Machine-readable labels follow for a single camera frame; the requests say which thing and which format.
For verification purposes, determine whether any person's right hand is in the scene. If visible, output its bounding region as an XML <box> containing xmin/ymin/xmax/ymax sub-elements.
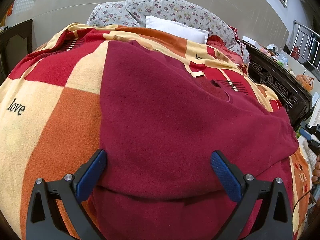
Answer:
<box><xmin>311</xmin><ymin>155</ymin><xmax>320</xmax><ymax>184</ymax></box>

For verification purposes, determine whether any white pillow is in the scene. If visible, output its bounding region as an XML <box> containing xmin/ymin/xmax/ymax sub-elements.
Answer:
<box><xmin>145</xmin><ymin>16</ymin><xmax>209</xmax><ymax>44</ymax></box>

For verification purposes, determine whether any dark red fleece garment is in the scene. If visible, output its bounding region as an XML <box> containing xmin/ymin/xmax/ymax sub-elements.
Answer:
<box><xmin>92</xmin><ymin>41</ymin><xmax>298</xmax><ymax>239</ymax></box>

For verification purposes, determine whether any dark wooden chair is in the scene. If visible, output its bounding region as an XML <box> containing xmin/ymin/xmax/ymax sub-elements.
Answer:
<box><xmin>1</xmin><ymin>19</ymin><xmax>33</xmax><ymax>83</ymax></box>

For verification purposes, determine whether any black cable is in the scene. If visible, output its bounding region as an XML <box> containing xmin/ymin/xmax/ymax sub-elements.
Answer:
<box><xmin>291</xmin><ymin>187</ymin><xmax>315</xmax><ymax>221</ymax></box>

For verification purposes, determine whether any clutter on headboard shelf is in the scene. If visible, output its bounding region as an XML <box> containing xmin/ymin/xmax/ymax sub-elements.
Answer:
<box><xmin>242</xmin><ymin>36</ymin><xmax>296</xmax><ymax>77</ymax></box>

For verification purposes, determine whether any red embroidered pillow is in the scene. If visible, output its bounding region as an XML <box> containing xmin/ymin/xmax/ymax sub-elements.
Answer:
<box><xmin>207</xmin><ymin>26</ymin><xmax>250</xmax><ymax>67</ymax></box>

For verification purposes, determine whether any floral grey quilt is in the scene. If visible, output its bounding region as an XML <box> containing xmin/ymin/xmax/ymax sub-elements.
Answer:
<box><xmin>87</xmin><ymin>0</ymin><xmax>250</xmax><ymax>64</ymax></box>

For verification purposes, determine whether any red orange checkered love blanket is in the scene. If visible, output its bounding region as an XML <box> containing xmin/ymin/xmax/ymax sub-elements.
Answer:
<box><xmin>1</xmin><ymin>23</ymin><xmax>311</xmax><ymax>239</ymax></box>

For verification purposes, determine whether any metal stair railing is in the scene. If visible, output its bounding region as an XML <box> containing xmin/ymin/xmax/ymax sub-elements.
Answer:
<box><xmin>290</xmin><ymin>20</ymin><xmax>319</xmax><ymax>75</ymax></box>

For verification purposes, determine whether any red fire extinguisher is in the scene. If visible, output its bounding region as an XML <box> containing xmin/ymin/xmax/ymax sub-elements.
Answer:
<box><xmin>291</xmin><ymin>46</ymin><xmax>299</xmax><ymax>61</ymax></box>

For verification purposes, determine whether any orange bag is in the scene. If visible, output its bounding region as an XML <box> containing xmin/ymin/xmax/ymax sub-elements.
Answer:
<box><xmin>296</xmin><ymin>74</ymin><xmax>315</xmax><ymax>92</ymax></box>

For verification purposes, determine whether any dark carved wooden headboard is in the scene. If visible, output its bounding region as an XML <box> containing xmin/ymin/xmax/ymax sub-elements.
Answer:
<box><xmin>244</xmin><ymin>42</ymin><xmax>313</xmax><ymax>130</ymax></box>

